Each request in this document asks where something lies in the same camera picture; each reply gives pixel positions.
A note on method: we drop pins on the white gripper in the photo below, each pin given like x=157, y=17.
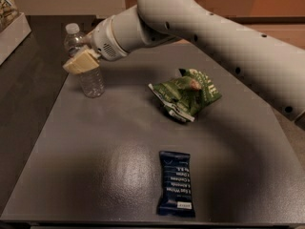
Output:
x=102, y=41

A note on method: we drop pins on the clear plastic water bottle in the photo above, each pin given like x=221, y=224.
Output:
x=77, y=41

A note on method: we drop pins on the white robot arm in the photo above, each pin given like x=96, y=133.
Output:
x=273, y=69

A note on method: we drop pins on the dark blue rxbar wrapper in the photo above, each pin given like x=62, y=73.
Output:
x=176, y=199

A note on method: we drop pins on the white box with snacks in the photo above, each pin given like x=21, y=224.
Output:
x=14, y=28

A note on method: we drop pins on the green chip bag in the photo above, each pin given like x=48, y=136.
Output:
x=184, y=97

